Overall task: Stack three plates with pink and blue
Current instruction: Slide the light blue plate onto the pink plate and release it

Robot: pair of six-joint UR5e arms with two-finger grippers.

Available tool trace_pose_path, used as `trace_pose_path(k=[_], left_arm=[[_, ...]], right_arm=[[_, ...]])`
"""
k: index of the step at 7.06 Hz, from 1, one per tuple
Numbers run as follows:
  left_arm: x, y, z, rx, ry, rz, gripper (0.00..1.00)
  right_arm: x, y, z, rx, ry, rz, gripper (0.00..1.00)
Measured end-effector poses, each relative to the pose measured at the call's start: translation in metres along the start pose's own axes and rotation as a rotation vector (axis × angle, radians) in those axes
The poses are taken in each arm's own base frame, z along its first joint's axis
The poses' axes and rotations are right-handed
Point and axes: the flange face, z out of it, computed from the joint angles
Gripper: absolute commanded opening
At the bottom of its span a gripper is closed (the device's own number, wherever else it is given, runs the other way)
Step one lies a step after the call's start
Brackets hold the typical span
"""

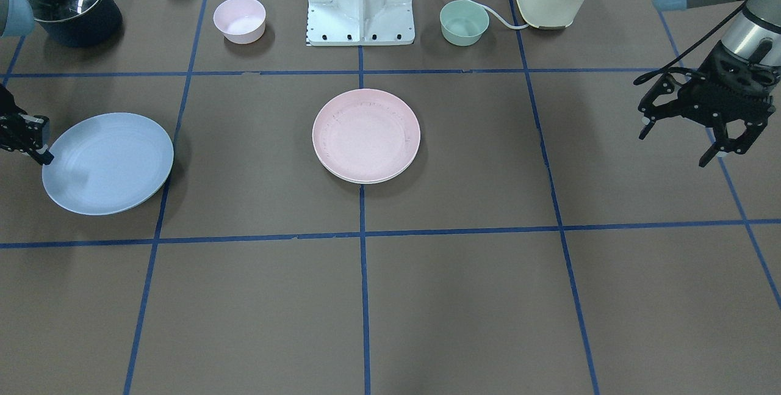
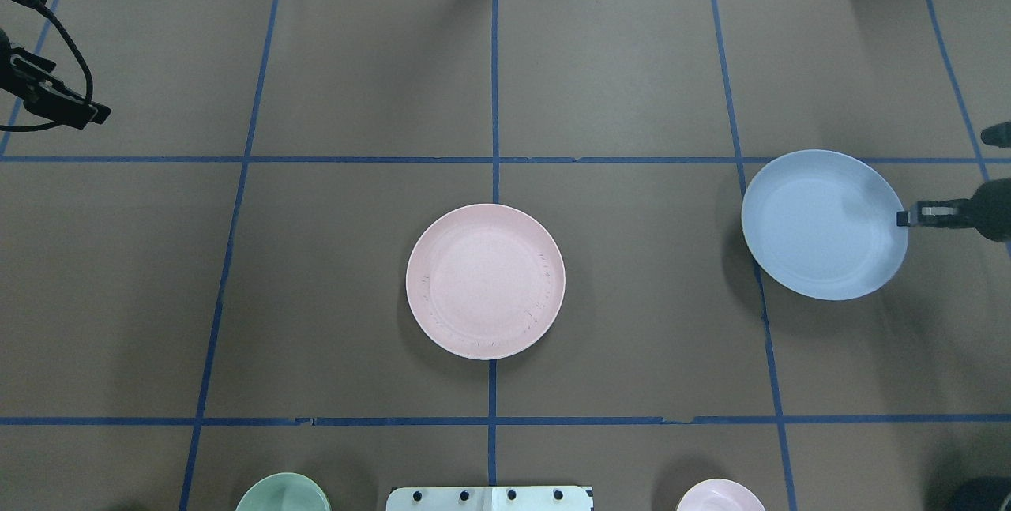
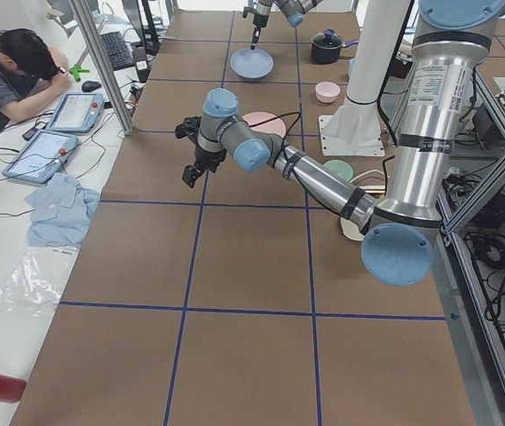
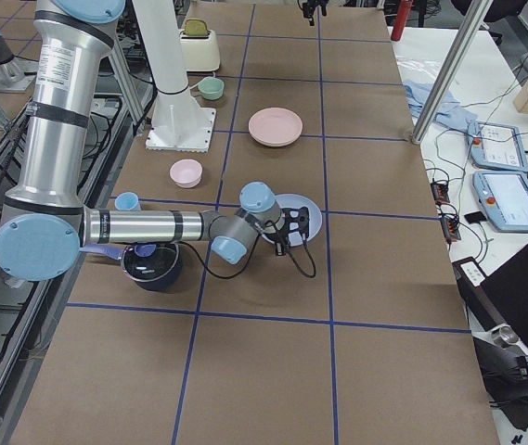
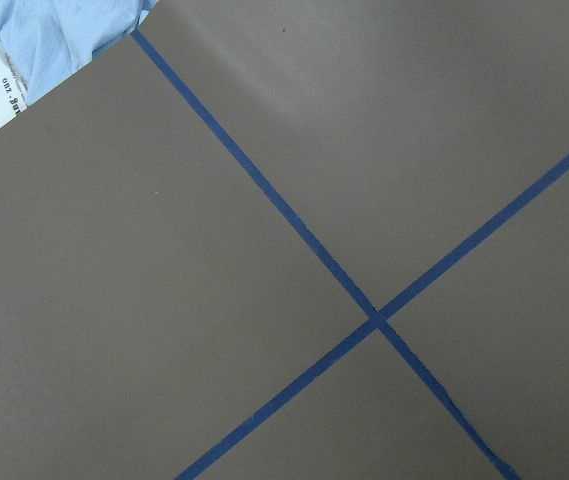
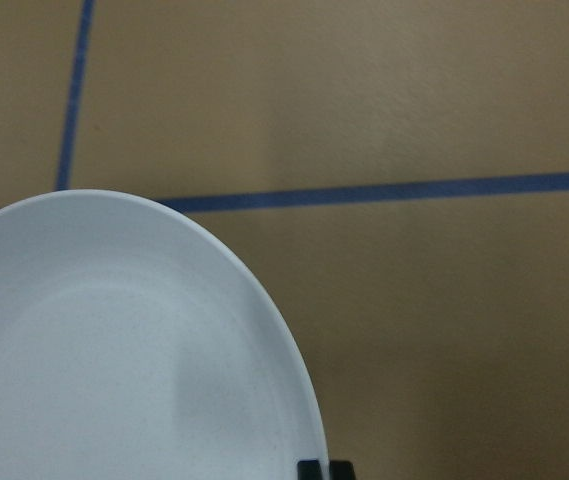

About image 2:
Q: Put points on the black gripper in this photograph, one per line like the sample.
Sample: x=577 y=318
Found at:
x=992 y=211

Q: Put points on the blue plate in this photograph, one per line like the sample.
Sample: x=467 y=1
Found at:
x=823 y=224

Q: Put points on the pink bowl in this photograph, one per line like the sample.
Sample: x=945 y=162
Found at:
x=719 y=494

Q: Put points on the pink plate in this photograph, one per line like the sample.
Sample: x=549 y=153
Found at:
x=485 y=281

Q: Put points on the green bowl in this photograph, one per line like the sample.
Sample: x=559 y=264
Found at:
x=284 y=491

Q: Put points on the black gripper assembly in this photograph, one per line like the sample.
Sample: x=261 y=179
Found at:
x=30 y=78

